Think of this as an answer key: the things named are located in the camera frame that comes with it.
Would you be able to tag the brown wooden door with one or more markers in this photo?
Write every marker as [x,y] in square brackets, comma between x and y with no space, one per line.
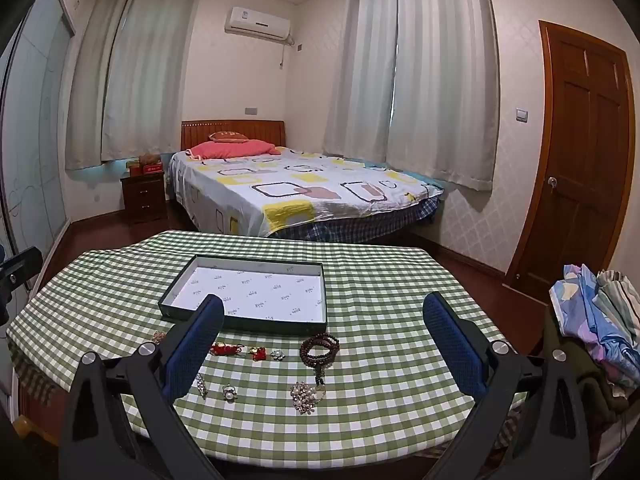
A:
[585,160]

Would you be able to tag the pile of colourful clothes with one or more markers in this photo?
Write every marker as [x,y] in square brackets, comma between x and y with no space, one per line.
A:
[585,310]

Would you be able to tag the green and yellow box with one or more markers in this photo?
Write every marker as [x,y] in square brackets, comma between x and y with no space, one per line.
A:
[134,168]

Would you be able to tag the bed with patterned quilt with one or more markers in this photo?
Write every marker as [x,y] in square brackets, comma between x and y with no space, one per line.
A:
[300,185]

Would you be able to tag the red box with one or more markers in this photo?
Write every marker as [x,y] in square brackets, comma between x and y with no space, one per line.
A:
[152,170]

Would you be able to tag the frosted glass wardrobe door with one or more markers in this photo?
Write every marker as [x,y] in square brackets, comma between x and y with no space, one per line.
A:
[35,135]

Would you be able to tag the metal door knob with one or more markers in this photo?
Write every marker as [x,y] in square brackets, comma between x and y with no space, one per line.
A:
[551,181]

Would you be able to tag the large pearl cluster brooch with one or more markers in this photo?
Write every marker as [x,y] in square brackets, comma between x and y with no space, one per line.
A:
[304,396]

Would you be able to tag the small round pearl brooch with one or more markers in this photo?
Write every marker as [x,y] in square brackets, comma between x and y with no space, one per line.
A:
[229,393]

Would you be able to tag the dark wooden nightstand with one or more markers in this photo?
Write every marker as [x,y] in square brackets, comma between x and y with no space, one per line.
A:
[145,197]

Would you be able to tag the narrow rhinestone brooch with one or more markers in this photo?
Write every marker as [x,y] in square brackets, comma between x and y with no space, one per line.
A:
[201,385]

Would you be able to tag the wooden headboard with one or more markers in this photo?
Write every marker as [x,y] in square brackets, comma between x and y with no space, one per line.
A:
[200,135]

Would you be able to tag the pink pillow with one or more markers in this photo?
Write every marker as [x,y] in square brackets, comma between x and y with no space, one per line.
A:
[230,149]

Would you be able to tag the white curtain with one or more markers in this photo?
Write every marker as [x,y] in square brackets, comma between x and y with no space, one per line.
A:
[150,70]
[360,70]
[87,85]
[445,80]

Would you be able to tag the dark green shallow box tray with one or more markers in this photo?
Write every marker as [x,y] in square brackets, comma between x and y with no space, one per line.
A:
[250,285]

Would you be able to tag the red and gold charm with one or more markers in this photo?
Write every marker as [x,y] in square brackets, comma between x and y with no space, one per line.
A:
[257,353]

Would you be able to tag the wall light switch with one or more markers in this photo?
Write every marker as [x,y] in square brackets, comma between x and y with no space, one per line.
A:
[521,115]

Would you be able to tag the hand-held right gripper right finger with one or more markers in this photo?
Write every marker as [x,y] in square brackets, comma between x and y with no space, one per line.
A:
[452,345]

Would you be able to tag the red embroidered cushion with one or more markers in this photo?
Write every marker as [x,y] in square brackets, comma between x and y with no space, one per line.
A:
[227,136]

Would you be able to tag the white air conditioner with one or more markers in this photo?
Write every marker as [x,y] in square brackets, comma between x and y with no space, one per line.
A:
[257,22]

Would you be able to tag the blue plaid bed cover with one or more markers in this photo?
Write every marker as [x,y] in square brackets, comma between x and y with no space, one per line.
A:
[350,225]

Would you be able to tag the green checked tablecloth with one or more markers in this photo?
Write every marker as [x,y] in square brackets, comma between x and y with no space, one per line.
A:
[375,300]

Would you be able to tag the pearl flower brooch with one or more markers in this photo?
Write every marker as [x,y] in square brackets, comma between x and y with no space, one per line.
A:
[276,355]

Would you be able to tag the dark green cloth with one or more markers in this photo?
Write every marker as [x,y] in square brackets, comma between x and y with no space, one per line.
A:
[575,375]

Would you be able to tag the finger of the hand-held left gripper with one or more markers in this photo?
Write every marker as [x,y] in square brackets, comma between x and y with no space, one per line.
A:
[22,265]

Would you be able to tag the gold brooch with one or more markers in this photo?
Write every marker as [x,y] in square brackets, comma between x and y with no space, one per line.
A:
[159,336]

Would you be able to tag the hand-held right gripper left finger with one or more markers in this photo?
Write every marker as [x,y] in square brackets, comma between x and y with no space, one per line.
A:
[192,350]

